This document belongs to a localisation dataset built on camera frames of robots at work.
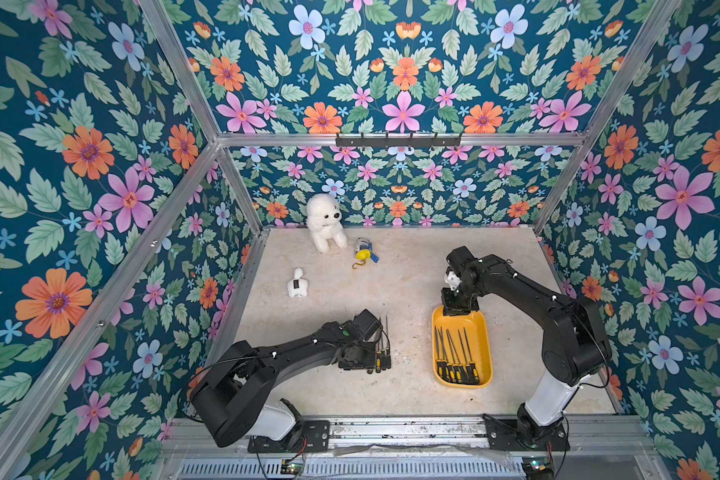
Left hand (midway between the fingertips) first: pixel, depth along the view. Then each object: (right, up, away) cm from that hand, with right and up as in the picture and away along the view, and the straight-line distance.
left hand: (376, 362), depth 85 cm
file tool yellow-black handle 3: (+28, -2, -1) cm, 28 cm away
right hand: (+21, +14, +4) cm, 26 cm away
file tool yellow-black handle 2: (+26, -1, -1) cm, 27 cm away
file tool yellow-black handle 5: (+18, -2, -1) cm, 18 cm away
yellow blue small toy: (-5, +32, +23) cm, 40 cm away
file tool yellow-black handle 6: (+22, -1, -1) cm, 22 cm away
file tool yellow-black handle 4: (+25, -2, -3) cm, 25 cm away
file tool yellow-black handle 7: (+24, -1, -1) cm, 24 cm away
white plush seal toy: (-19, +44, +16) cm, 50 cm away
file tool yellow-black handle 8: (+1, 0, +1) cm, 1 cm away
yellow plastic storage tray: (+26, +3, +3) cm, 26 cm away
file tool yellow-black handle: (+4, +3, +2) cm, 5 cm away
